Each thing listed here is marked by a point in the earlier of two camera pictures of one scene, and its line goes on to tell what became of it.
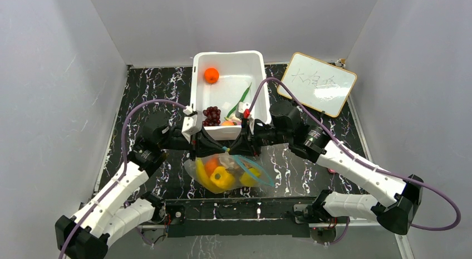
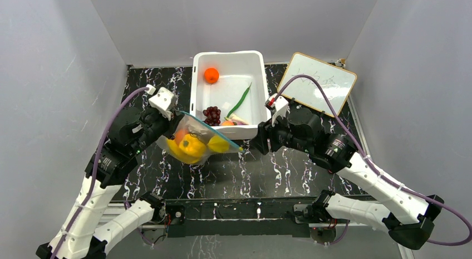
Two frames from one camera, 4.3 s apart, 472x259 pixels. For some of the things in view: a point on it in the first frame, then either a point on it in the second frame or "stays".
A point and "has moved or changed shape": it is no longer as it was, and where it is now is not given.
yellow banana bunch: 204,179 has moved or changed shape
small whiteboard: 317,84 stays
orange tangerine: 211,75 stays
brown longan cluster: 237,171 has moved or changed shape
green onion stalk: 231,113 stays
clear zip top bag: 214,172 has moved or changed shape
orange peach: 227,123 stays
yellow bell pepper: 221,177 has moved or changed shape
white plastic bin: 220,80 stays
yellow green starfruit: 250,177 has moved or changed shape
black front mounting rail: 285,218 stays
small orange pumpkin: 210,165 has moved or changed shape
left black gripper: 205,145 -> 171,125
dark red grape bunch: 212,115 stays
